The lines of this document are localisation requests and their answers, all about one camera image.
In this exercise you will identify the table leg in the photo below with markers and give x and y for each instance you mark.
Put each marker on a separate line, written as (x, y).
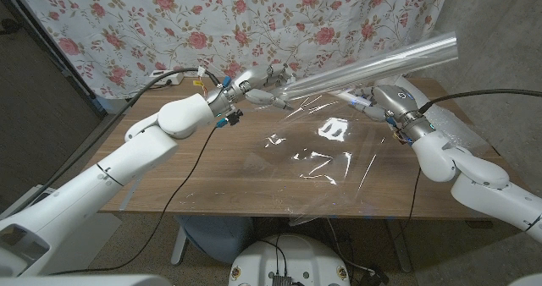
(178, 245)
(398, 245)

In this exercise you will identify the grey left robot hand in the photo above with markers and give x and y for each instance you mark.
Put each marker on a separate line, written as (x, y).
(250, 83)

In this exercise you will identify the white floor mat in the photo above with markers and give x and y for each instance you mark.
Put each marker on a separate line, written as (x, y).
(84, 239)

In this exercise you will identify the white power strip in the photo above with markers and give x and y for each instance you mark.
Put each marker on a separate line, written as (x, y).
(166, 79)

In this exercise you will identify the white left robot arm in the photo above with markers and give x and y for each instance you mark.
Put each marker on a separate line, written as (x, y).
(118, 172)

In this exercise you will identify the grey blue bin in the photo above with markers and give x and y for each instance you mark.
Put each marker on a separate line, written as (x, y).
(220, 239)

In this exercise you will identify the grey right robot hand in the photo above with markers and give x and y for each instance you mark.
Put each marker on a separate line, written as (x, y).
(400, 104)

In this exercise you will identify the white robot torso base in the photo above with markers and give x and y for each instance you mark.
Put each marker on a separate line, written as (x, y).
(292, 262)

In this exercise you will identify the floral print backdrop curtain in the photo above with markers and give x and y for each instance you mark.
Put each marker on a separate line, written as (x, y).
(254, 23)

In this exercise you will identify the transparent cling film sheet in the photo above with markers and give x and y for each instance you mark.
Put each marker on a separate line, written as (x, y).
(330, 159)

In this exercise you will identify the dark partition panel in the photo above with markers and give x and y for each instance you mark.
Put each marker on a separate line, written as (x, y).
(34, 108)

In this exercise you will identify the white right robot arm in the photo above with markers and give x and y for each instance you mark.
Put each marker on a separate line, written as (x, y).
(474, 180)

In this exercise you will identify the bubble wrap roll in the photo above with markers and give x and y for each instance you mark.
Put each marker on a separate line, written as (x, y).
(453, 125)

